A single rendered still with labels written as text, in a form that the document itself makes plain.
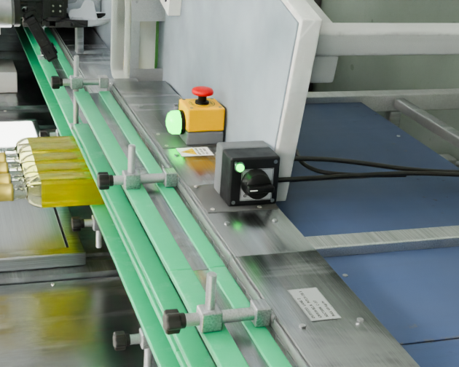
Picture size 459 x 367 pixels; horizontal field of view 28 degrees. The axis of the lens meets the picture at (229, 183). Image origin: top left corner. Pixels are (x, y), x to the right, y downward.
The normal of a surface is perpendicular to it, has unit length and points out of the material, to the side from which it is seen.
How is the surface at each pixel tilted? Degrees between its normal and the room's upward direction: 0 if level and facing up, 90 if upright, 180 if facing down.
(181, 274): 90
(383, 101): 90
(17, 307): 91
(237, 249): 90
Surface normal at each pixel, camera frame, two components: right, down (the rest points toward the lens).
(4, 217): 0.07, -0.93
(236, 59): -0.95, 0.05
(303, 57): 0.28, 0.57
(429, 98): 0.30, 0.36
